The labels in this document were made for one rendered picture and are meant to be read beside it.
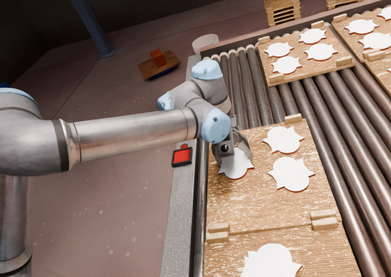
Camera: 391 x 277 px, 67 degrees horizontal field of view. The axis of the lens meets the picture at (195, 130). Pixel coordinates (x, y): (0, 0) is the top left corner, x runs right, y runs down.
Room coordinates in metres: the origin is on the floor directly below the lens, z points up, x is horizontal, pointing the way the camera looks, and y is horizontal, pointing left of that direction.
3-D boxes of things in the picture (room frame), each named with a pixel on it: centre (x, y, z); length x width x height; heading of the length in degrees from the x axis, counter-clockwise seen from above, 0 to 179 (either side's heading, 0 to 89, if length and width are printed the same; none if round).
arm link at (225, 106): (0.72, -0.09, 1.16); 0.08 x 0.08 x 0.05
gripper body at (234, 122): (0.72, -0.09, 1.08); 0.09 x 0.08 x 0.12; 162
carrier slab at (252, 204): (0.63, -0.14, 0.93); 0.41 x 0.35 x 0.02; 162
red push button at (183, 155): (0.84, 0.08, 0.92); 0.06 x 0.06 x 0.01; 73
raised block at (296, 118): (0.77, -0.33, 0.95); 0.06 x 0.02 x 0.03; 72
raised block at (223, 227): (0.48, 0.04, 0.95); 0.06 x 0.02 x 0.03; 72
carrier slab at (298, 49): (1.20, -0.59, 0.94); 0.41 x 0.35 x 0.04; 163
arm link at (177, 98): (0.67, 0.00, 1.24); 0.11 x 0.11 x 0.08; 18
